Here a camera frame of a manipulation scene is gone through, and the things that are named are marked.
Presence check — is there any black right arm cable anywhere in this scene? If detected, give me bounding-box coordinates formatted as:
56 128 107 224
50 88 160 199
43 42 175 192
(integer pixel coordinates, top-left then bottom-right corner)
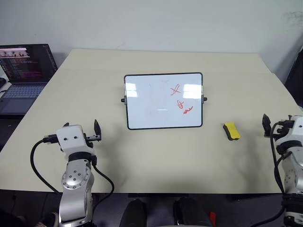
246 122 293 227

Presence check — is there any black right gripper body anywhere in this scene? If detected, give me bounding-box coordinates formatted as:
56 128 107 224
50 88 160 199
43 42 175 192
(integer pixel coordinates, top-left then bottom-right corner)
271 120 295 140

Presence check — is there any small black-framed whiteboard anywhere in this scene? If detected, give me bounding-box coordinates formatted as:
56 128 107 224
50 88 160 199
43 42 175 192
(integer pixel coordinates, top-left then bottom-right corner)
120 72 208 131

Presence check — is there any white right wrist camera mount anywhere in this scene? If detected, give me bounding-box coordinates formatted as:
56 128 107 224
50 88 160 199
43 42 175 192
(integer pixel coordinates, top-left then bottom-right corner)
276 115 303 145

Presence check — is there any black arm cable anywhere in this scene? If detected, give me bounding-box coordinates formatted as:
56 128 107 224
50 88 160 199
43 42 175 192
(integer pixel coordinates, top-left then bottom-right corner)
246 122 293 227
90 156 115 215
30 134 63 195

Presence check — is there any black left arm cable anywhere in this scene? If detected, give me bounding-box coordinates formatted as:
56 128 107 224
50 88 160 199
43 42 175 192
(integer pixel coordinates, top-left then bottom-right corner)
90 156 115 215
30 134 63 195

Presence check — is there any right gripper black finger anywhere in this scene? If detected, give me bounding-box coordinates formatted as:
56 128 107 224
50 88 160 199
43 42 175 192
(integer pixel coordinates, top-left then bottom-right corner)
262 113 272 138

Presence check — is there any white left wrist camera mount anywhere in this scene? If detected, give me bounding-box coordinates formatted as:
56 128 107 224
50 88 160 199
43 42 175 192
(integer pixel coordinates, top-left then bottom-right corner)
56 124 94 156

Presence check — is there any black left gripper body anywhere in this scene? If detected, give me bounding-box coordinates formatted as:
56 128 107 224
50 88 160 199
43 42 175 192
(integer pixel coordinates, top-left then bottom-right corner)
83 132 101 144

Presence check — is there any open grey laptop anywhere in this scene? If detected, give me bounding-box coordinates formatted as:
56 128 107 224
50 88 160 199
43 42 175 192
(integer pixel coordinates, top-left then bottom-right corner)
0 43 59 116

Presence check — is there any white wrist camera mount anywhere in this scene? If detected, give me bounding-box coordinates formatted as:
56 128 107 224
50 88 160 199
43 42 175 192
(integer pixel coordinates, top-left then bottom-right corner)
276 115 303 145
56 124 94 156

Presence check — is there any yellow and black eraser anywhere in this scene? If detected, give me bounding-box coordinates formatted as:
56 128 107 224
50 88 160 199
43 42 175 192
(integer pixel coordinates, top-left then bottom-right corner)
222 122 242 142

